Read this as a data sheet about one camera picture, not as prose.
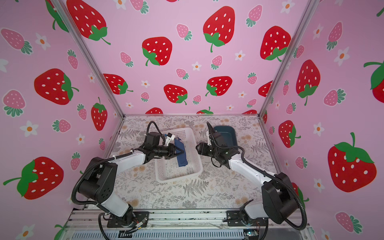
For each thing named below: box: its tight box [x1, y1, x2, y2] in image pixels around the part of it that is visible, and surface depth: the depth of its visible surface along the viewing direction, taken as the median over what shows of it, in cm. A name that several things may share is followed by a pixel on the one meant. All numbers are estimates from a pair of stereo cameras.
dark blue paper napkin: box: [174, 137, 188, 167], surface depth 86 cm
